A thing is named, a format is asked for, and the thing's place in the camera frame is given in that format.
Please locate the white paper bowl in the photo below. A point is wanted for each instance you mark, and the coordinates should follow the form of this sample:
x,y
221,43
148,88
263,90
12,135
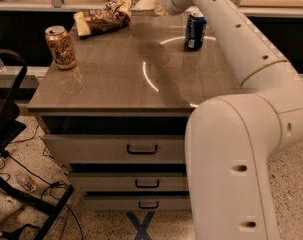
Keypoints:
x,y
145,5

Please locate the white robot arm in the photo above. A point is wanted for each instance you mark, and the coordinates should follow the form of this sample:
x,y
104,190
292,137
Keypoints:
x,y
229,138

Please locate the brown chip bag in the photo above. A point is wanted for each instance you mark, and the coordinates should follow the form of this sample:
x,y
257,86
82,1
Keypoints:
x,y
114,15

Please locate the blue soda can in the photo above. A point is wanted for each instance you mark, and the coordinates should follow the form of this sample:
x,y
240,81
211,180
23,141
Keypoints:
x,y
195,30

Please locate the orange soda can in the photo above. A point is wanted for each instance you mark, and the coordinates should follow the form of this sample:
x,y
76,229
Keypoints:
x,y
60,46

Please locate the grey drawer cabinet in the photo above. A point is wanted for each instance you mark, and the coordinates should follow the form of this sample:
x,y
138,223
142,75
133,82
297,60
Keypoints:
x,y
139,80

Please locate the plastic water bottle on floor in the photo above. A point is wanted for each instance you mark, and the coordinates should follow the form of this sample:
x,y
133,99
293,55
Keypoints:
x,y
25,181

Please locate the blue tape cross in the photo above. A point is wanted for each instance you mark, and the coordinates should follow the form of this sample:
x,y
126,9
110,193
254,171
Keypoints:
x,y
141,226

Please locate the top drawer with handle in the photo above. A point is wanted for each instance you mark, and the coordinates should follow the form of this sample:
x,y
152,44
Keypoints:
x,y
116,149

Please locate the drawer with handle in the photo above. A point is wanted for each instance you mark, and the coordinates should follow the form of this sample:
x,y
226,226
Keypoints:
x,y
145,202
129,182
116,149

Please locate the middle drawer with handle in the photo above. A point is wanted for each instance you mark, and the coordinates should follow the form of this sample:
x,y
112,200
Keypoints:
x,y
129,182

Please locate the bottom drawer with handle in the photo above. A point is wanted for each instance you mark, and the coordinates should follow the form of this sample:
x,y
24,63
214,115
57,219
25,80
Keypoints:
x,y
145,202

